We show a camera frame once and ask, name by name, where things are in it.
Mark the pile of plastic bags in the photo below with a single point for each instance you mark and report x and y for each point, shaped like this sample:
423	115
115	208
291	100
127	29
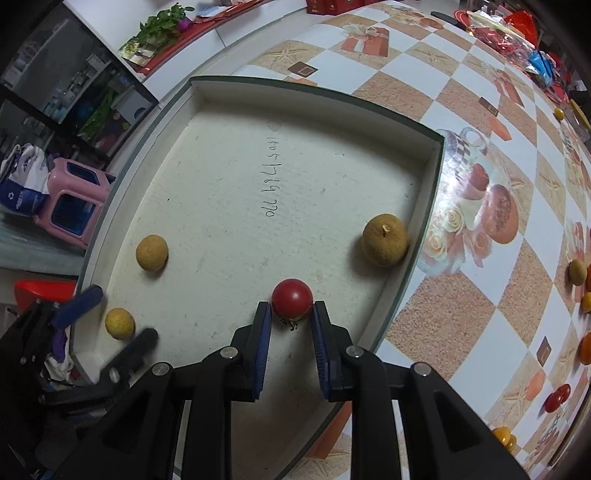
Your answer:
508	37

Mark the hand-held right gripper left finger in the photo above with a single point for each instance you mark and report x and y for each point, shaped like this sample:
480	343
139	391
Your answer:
263	355

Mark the black round lid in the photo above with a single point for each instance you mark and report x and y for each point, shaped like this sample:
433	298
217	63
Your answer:
442	17

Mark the purple and white cloth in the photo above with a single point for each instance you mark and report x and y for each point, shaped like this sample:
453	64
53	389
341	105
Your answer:
59	350

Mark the brown longan with stem mark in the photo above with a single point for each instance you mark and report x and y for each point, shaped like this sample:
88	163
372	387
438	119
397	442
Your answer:
384	240

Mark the white printed plastic bag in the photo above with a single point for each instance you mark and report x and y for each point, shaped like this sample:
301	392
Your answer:
23	184

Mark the red runner cloth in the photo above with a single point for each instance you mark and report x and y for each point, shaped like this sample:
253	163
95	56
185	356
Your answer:
184	41

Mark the red gift boxes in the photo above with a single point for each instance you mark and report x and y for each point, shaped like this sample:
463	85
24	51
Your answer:
341	5

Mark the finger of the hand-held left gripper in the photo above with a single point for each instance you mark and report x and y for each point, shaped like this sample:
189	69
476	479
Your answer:
134	353
81	304

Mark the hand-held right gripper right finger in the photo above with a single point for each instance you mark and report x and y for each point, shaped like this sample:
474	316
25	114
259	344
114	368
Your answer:
320	357

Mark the printed photo card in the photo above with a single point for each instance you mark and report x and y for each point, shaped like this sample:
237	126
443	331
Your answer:
136	51

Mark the green potted plant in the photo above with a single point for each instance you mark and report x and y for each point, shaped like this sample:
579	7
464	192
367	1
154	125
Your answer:
161	25

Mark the white cardboard box tray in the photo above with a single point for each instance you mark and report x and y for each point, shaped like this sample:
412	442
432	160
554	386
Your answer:
258	184

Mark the checkered printed tablecloth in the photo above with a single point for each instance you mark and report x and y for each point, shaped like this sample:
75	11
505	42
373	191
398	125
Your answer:
443	318

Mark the orange mandarin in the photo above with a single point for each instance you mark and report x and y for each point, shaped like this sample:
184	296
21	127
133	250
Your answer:
585	349
586	302

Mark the dark glass cabinet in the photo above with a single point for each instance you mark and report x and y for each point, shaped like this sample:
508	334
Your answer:
60	92

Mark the pink plastic stool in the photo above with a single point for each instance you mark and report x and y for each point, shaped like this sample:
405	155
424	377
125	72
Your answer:
74	203

